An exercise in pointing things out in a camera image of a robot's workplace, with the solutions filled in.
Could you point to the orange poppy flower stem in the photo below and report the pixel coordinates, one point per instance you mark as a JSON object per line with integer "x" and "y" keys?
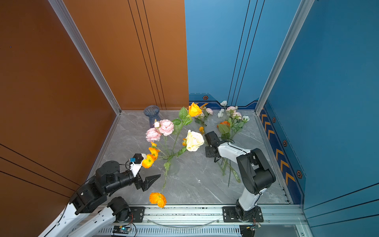
{"x": 155, "y": 198}

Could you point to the cream rose flower stem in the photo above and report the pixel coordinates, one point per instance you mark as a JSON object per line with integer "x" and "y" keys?
{"x": 192, "y": 142}

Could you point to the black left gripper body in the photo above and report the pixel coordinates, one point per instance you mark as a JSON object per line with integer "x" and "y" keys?
{"x": 138, "y": 180}

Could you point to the small pink rose spray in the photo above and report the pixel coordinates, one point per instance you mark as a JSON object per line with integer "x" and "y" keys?
{"x": 202, "y": 118}

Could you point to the purple ribbed glass vase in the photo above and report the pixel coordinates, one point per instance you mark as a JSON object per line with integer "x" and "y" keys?
{"x": 152, "y": 112}

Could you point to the left aluminium corner post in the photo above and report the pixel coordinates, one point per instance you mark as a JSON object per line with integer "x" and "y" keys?
{"x": 69, "y": 25}

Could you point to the pink peony flower stem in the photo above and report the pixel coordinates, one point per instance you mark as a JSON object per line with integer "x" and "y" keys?
{"x": 158, "y": 137}

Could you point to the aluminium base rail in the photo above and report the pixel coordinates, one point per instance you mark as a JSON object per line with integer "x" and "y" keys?
{"x": 280, "y": 220}

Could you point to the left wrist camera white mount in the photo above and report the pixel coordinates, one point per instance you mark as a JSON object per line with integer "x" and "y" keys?
{"x": 135, "y": 163}

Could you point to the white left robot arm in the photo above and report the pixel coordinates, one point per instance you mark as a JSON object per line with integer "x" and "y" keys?
{"x": 88, "y": 197}

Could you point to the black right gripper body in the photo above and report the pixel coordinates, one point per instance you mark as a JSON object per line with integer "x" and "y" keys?
{"x": 208, "y": 153}

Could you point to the green circuit board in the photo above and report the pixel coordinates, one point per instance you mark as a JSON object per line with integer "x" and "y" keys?
{"x": 123, "y": 230}

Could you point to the yellow rose flower stem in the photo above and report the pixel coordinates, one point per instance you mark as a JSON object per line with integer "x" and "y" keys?
{"x": 186, "y": 117}

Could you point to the pink white bouquet spray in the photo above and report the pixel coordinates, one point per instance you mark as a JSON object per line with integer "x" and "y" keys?
{"x": 232, "y": 123}

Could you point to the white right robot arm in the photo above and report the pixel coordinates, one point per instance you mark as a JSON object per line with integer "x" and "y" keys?
{"x": 255, "y": 173}

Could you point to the right aluminium corner post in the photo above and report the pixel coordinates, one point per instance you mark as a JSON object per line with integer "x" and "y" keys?
{"x": 291, "y": 36}

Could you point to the white blossom spray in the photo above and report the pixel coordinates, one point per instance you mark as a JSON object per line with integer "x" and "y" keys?
{"x": 222, "y": 108}

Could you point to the aluminium corner post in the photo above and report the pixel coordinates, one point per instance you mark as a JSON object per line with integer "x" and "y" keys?
{"x": 291, "y": 36}
{"x": 69, "y": 25}

